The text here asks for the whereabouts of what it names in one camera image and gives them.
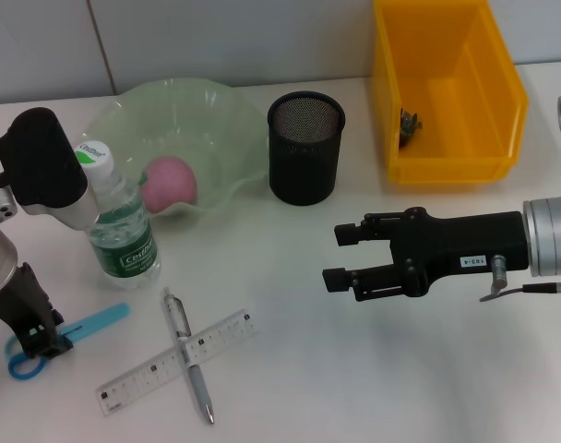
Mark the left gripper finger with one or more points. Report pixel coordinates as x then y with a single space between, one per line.
40 343
63 330

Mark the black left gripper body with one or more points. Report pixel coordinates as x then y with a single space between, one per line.
22 300

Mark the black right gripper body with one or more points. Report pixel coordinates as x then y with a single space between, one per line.
460 249

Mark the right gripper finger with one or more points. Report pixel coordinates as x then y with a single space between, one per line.
347 234
335 279

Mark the blue scissors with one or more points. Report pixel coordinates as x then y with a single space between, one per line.
103 318

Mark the clear water bottle green label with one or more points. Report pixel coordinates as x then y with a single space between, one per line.
123 249

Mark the pink toy peach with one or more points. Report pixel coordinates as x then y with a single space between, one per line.
174 184

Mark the black mesh pen holder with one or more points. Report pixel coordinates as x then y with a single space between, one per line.
303 161

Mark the transparent plastic ruler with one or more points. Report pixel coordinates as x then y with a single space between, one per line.
225 330

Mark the silver ballpoint pen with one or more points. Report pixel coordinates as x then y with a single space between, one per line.
199 383

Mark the green glass fruit bowl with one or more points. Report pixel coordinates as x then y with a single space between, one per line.
225 138

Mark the yellow plastic bin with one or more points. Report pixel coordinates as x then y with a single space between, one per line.
446 46

